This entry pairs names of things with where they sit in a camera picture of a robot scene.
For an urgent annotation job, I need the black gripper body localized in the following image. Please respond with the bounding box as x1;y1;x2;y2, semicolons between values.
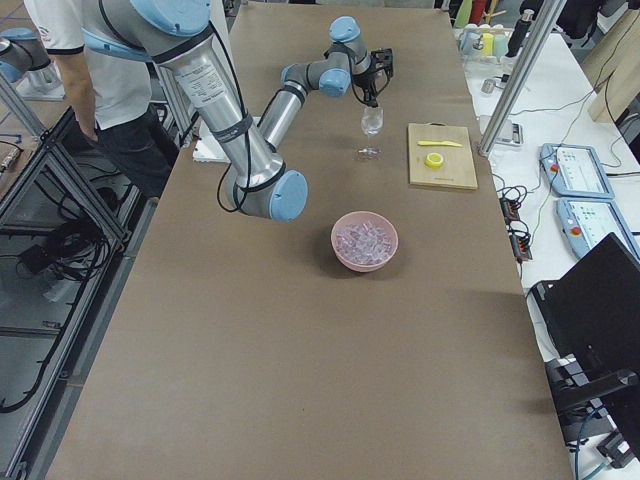
355;71;388;103

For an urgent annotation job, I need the second grey robot arm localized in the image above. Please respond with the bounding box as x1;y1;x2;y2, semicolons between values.
1;27;65;101

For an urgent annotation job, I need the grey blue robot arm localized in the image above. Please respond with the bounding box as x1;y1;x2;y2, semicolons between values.
81;0;393;222

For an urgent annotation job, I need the clear wine glass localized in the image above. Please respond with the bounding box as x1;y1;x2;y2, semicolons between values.
357;106;384;160

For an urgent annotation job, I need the pink bowl of ice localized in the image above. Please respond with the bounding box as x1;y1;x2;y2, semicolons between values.
330;211;399;273

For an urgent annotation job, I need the yellow plastic knife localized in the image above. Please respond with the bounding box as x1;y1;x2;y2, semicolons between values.
416;140;463;148

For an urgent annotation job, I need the wooden cutting board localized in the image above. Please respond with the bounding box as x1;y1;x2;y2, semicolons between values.
407;123;478;190

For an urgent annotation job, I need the steel cup on desk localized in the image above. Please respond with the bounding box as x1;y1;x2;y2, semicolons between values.
481;79;496;95

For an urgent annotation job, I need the black bottle on desk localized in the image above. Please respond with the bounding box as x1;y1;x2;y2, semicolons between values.
505;9;535;58

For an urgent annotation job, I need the upper blue teach pendant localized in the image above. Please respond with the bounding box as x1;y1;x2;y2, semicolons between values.
539;143;615;199

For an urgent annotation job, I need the blue teach pendant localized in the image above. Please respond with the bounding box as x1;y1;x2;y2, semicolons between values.
539;143;615;199
556;197;639;259

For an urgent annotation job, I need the lower blue teach pendant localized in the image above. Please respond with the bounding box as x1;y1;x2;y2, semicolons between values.
556;197;639;259

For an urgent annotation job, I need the person in white shirt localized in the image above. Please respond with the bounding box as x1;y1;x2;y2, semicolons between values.
24;1;178;200

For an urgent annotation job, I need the black computer monitor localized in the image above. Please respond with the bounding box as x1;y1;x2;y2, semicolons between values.
530;233;639;425

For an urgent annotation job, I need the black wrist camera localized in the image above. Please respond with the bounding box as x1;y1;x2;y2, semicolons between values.
371;48;394;79

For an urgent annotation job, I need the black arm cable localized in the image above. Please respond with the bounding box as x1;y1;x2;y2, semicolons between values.
214;24;396;214

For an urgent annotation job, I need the aluminium frame post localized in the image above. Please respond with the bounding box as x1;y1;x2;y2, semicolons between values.
478;0;566;157

